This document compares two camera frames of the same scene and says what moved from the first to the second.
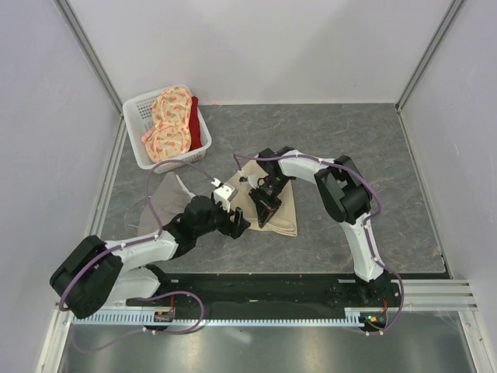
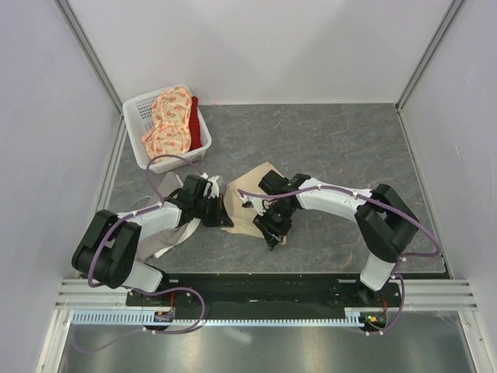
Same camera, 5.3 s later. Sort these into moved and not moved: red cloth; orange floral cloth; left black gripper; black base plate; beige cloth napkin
Moved: left black gripper; beige cloth napkin
Not moved: orange floral cloth; black base plate; red cloth
